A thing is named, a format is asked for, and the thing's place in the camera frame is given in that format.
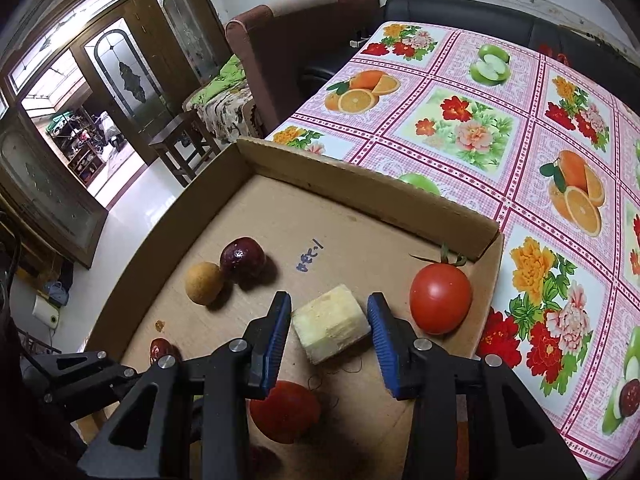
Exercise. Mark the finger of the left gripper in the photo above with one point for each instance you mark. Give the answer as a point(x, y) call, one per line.
point(76, 381)

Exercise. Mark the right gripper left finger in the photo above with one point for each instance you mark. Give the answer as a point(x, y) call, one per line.
point(150, 433)

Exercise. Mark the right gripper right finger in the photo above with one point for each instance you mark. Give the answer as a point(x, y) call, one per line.
point(510, 435)

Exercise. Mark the red jujube date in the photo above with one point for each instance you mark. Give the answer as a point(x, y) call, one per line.
point(160, 347)

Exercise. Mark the large red tomato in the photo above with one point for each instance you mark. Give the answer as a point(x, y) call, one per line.
point(287, 413)

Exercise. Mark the small red tomato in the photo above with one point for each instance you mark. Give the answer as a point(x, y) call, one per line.
point(440, 294)

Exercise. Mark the brown kiwi fruit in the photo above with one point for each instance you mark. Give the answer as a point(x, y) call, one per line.
point(203, 282)

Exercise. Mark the dark plum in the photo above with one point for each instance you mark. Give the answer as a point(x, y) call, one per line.
point(629, 398)
point(242, 258)

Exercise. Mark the pale sugarcane chunk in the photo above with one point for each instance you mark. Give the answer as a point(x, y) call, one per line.
point(330, 324)

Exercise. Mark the dark plum on apple print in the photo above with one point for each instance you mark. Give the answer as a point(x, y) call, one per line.
point(629, 398)

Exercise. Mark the shallow cardboard box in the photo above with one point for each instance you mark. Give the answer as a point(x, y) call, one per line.
point(322, 223)

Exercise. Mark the dark wooden stool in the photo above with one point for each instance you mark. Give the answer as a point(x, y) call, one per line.
point(185, 146)

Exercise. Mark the fruit print pink tablecloth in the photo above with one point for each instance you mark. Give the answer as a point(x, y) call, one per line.
point(548, 154)

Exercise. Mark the wooden glass panel door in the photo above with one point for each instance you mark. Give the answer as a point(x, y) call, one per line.
point(137, 59)

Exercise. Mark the green patterned cushion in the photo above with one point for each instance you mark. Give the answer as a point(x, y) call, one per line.
point(226, 106)

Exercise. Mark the red item on sofa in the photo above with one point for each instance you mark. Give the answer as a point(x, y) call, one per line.
point(550, 53)

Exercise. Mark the maroon armchair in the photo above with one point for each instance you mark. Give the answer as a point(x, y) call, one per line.
point(275, 40)

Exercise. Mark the black leather sofa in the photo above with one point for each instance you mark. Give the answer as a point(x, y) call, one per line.
point(591, 57)

